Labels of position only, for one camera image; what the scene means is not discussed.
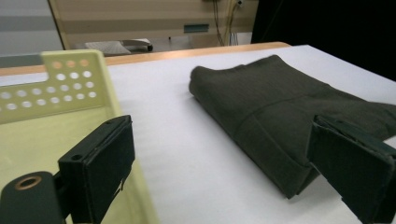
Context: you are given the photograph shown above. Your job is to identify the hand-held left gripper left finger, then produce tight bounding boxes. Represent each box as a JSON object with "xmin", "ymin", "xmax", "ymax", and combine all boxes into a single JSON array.
[{"xmin": 58, "ymin": 114, "xmax": 136, "ymax": 224}]

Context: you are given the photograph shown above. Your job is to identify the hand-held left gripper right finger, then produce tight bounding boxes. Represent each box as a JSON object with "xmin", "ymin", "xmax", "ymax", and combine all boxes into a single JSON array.
[{"xmin": 305, "ymin": 115, "xmax": 396, "ymax": 224}]

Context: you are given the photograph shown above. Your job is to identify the pale yellow perforated plastic basket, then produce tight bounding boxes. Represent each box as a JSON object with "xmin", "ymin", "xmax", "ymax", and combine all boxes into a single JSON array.
[{"xmin": 0, "ymin": 49, "xmax": 162, "ymax": 224}]

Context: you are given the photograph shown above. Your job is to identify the dark green pants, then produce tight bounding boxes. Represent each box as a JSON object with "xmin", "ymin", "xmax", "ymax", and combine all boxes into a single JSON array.
[{"xmin": 188, "ymin": 54, "xmax": 396, "ymax": 200}]

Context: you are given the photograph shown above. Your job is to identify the grey chair base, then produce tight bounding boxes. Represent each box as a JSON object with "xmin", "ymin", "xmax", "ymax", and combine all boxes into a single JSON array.
[{"xmin": 84, "ymin": 38, "xmax": 154, "ymax": 56}]

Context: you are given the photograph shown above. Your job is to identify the black curtain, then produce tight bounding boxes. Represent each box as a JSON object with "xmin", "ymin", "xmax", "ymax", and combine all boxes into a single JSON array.
[{"xmin": 250, "ymin": 0, "xmax": 396, "ymax": 82}]

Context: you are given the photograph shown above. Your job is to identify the light wooden desk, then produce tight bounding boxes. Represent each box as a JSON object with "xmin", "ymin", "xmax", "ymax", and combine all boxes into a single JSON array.
[{"xmin": 48, "ymin": 0, "xmax": 260, "ymax": 51}]

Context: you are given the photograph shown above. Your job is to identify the white cabinet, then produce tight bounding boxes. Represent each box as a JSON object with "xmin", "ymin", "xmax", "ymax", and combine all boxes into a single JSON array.
[{"xmin": 0, "ymin": 0, "xmax": 65, "ymax": 69}]

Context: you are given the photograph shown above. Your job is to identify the teal label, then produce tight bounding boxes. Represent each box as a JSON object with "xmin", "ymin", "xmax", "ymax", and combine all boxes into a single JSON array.
[{"xmin": 183, "ymin": 23, "xmax": 210, "ymax": 35}]

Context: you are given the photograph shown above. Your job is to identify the black hanging cable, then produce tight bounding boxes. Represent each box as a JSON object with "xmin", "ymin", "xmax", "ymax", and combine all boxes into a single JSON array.
[{"xmin": 212, "ymin": 0, "xmax": 226, "ymax": 47}]

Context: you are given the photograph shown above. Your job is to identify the yellow hanging cable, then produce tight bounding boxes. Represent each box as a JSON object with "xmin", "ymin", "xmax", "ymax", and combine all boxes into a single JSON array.
[{"xmin": 223, "ymin": 0, "xmax": 240, "ymax": 47}]

